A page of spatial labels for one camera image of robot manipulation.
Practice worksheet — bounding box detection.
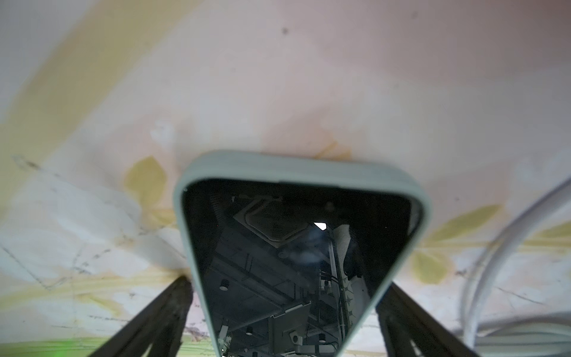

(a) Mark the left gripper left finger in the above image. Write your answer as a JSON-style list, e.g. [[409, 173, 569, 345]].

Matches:
[[91, 275, 193, 357]]

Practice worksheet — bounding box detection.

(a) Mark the phone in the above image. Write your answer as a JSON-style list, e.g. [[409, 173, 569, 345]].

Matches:
[[173, 151, 431, 356]]

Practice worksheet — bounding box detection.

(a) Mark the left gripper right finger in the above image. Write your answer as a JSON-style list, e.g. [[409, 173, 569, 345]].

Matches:
[[376, 284, 477, 357]]

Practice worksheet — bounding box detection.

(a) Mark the white cable bundle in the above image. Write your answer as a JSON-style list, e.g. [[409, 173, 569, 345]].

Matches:
[[459, 178, 571, 357]]

